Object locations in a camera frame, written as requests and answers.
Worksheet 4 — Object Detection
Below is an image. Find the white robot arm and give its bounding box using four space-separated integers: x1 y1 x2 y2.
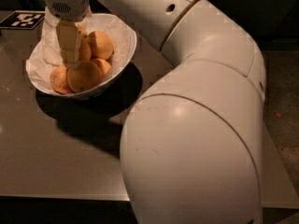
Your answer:
45 0 266 224

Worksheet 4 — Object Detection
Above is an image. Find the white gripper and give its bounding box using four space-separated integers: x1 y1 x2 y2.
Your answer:
45 0 90 68

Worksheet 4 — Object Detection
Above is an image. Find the orange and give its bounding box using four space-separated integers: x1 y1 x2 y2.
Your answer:
75 22 87 37
92 58 111 78
87 31 114 60
78 37 92 61
67 61 102 92
50 64 72 94

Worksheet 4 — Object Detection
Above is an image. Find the black white fiducial marker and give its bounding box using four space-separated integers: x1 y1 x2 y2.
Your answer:
0 10 45 30

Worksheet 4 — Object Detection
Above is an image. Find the white bowl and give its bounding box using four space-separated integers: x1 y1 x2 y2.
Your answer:
27 13 138 100

